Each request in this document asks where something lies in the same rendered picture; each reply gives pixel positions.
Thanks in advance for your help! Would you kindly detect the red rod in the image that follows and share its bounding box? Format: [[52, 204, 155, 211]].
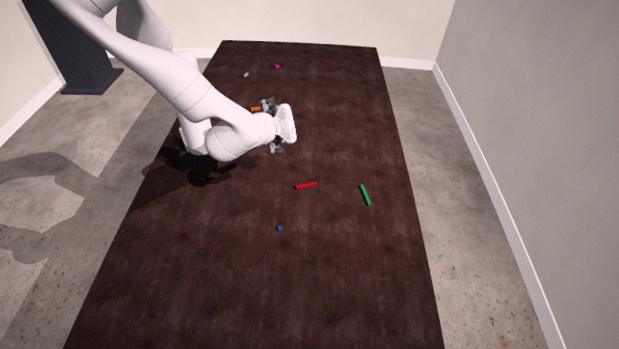
[[296, 182, 317, 190]]

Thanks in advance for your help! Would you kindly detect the green rod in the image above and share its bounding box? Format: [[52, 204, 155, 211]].
[[360, 185, 372, 206]]

